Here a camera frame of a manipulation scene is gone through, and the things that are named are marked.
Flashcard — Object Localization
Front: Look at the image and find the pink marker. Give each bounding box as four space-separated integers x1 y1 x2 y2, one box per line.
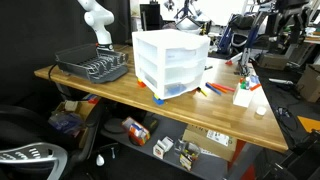
212 83 235 92

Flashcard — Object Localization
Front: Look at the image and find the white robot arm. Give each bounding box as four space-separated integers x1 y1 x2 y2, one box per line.
77 0 114 51

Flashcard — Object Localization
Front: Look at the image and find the yellow marker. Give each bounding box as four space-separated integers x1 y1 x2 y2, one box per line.
199 88 207 97

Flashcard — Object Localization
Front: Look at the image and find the orange marker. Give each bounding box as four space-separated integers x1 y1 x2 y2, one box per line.
209 83 227 93

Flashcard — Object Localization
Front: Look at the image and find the green marker in holder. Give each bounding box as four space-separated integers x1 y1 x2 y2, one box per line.
240 81 247 89

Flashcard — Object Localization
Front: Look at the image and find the white pen holder box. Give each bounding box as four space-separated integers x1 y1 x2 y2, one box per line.
233 83 254 108

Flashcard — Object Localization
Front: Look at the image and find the white blue marker in holder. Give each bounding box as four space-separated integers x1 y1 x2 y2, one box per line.
245 77 250 90

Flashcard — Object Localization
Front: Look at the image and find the blue toy block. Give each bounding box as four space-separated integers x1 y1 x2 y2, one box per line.
153 94 164 105

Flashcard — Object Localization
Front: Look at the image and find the red toy block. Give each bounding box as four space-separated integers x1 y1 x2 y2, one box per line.
137 78 146 88

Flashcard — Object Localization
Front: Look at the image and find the white plastic drawer unit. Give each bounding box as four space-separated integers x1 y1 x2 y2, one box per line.
132 29 210 100

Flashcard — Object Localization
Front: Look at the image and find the orange snack box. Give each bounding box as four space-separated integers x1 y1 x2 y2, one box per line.
121 117 150 146

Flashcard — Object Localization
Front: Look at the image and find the small white carton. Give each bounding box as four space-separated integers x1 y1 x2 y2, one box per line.
153 136 173 159

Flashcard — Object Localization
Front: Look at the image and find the grey dish rack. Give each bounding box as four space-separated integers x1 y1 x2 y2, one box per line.
55 44 128 83

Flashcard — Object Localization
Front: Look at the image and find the cardboard box under table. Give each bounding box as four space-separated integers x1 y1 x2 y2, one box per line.
183 125 237 161

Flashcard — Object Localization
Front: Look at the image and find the white round cap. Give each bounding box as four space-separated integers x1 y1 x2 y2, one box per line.
256 106 266 116

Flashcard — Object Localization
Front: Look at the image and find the grey mesh office chair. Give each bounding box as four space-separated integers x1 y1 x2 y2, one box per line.
0 104 104 180

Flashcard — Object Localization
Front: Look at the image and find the brown cardboard box right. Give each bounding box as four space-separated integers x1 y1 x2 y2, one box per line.
296 64 320 102

